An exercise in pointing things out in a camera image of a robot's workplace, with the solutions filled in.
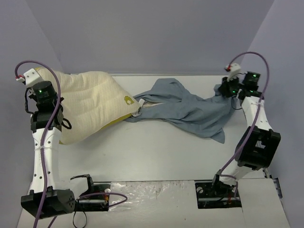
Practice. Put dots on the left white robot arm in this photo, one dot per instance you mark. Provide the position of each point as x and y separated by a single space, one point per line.
49 196

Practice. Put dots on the striped pillowcase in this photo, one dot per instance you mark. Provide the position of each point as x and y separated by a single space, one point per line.
168 100

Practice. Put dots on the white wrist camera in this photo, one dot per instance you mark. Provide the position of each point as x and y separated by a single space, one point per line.
29 78
233 71

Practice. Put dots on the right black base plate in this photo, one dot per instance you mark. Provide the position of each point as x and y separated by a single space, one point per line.
208 198

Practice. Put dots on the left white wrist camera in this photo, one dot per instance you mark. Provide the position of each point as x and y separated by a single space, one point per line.
29 78

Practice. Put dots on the cream white pillow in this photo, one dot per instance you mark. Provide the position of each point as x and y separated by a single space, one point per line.
92 101

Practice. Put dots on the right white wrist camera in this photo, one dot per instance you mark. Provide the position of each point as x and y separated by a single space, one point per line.
233 71

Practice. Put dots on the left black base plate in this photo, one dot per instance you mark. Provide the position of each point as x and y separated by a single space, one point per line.
94 203

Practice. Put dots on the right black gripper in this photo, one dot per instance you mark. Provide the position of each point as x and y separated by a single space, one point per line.
224 86

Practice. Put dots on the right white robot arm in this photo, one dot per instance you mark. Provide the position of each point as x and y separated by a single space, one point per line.
258 144

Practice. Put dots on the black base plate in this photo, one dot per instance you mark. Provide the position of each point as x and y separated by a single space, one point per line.
94 203
208 198

